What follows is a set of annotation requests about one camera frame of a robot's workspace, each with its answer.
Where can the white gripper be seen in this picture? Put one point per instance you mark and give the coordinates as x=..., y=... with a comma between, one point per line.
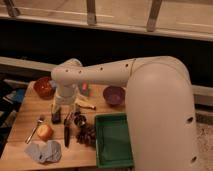
x=59, y=101

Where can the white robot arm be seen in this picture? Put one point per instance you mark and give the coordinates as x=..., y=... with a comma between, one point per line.
x=159, y=104

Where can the red bowl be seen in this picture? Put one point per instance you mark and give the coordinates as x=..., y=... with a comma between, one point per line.
x=43, y=88

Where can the purple bowl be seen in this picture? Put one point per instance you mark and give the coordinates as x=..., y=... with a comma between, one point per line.
x=114, y=95

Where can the black rectangular block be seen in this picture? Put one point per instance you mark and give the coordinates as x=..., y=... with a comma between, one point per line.
x=56, y=116

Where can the small dark round cup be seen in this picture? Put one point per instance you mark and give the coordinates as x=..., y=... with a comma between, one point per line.
x=80, y=120

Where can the yellow banana toy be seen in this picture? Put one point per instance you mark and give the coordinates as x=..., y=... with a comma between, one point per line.
x=85, y=104

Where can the orange yellow fruit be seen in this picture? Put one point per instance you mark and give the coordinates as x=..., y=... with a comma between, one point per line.
x=44, y=132

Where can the brown pine cone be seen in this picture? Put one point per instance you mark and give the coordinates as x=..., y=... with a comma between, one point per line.
x=87, y=135

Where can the wooden board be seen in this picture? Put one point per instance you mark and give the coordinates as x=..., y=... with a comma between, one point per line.
x=14, y=157

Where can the metal spoon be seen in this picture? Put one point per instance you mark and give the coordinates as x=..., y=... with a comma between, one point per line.
x=39, y=122

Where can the grey blue cloth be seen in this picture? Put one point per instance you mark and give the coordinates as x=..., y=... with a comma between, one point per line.
x=50, y=152

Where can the green plastic tray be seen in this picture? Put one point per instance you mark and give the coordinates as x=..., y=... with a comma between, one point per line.
x=113, y=147

